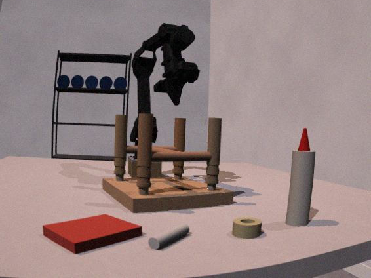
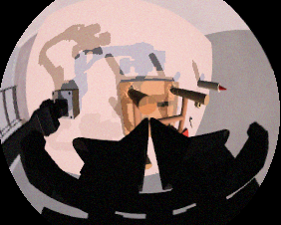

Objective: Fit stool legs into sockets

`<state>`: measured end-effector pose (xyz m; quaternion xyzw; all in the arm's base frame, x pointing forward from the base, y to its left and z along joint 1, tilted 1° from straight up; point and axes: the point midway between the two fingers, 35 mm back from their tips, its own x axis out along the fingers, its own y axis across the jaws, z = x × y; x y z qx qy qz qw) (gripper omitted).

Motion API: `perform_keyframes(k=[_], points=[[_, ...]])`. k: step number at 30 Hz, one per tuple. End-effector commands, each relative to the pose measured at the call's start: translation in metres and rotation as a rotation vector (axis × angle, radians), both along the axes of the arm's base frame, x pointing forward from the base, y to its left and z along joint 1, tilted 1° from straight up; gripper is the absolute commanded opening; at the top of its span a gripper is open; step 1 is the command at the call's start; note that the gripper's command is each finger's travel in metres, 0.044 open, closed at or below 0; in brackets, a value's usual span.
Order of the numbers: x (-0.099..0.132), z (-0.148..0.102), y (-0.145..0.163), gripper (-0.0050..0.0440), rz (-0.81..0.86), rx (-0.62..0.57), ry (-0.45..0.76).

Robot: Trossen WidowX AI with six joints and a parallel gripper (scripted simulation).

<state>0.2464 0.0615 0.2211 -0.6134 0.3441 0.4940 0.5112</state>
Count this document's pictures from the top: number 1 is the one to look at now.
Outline brown wooden stool seat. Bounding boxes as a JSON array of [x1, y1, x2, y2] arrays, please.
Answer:
[[102, 176, 234, 213]]

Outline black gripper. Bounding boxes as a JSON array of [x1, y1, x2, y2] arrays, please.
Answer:
[[153, 54, 198, 106]]

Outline tan short hollow cylinder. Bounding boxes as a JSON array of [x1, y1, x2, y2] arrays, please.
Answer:
[[232, 217, 262, 239]]

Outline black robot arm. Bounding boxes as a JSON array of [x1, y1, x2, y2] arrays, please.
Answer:
[[130, 23, 195, 146]]

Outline brown wooden stool legs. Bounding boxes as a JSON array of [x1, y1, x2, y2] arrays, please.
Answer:
[[114, 113, 222, 195]]

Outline red flat block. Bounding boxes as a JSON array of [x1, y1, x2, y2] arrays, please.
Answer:
[[43, 214, 142, 254]]

